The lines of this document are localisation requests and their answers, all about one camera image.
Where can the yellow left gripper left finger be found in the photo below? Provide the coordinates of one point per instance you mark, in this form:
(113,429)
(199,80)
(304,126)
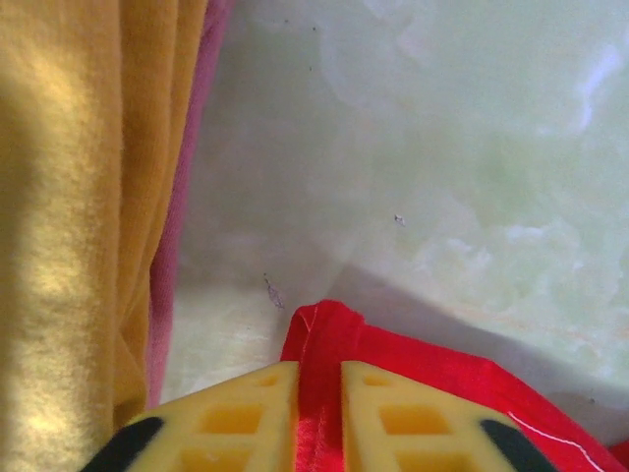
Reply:
(236,423)

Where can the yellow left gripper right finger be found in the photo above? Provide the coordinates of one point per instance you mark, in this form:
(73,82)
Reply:
(393,428)

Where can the red t-shirt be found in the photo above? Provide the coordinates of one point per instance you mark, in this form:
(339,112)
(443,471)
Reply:
(417,364)

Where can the pink folded t-shirt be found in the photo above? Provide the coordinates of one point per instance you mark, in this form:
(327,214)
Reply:
(169,246)

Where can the yellow folded t-shirt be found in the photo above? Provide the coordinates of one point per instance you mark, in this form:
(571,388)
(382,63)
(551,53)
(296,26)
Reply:
(74,196)

